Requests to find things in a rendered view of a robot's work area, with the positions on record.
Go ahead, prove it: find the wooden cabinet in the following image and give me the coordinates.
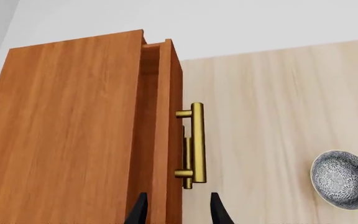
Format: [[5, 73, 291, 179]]
[[0, 29, 145, 224]]

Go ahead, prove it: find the blue white patterned bowl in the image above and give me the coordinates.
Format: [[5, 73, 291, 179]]
[[310, 150, 358, 208]]

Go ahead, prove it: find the brass drawer handle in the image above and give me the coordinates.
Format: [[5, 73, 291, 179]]
[[174, 101, 208, 184]]

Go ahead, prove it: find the wooden drawer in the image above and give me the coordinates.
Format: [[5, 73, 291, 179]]
[[125, 38, 185, 224]]

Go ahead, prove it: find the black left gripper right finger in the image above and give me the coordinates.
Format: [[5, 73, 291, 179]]
[[209, 192, 234, 224]]

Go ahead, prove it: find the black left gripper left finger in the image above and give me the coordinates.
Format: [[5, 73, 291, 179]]
[[126, 192, 150, 224]]

